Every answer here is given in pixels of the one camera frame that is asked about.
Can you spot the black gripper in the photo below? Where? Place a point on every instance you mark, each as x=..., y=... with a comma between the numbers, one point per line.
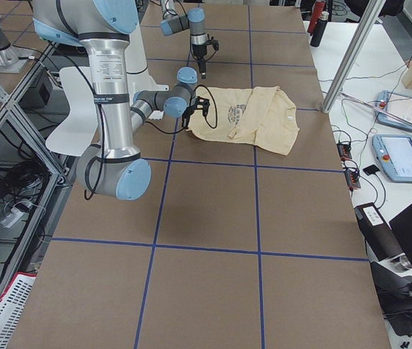
x=188, y=113
x=199, y=51

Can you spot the cream long-sleeve printed shirt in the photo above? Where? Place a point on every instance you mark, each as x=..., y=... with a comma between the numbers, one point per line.
x=262, y=116

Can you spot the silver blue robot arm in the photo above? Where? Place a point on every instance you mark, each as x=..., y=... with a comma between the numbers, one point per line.
x=194, y=21
x=113, y=167

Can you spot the black water bottle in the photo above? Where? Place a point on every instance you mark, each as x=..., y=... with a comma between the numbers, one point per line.
x=319, y=29

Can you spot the red water bottle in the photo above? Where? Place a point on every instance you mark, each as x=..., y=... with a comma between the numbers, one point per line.
x=317, y=10

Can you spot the red circuit board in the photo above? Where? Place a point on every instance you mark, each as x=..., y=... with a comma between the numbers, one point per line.
x=344, y=151

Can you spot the white power strip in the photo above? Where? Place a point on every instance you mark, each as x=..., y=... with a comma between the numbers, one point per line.
x=15, y=214

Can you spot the far blue teach pendant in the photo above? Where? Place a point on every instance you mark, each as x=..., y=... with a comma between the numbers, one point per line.
x=396, y=104

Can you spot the blue teach pendant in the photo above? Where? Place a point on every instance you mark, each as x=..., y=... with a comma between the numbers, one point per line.
x=396, y=104
x=394, y=154

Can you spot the near blue teach pendant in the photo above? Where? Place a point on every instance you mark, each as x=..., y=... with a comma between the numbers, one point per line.
x=394, y=154

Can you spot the black box with white label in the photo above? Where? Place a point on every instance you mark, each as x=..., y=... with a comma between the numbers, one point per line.
x=376, y=231

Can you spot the white perforated basket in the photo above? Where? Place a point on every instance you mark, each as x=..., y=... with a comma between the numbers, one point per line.
x=12, y=302

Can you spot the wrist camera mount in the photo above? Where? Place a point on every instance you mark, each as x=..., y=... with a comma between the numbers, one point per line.
x=214, y=43
x=202, y=104

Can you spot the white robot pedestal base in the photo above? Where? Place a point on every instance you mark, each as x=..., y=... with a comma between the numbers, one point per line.
x=138, y=76

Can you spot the aluminium frame post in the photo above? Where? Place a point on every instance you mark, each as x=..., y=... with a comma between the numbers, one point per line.
x=360, y=35

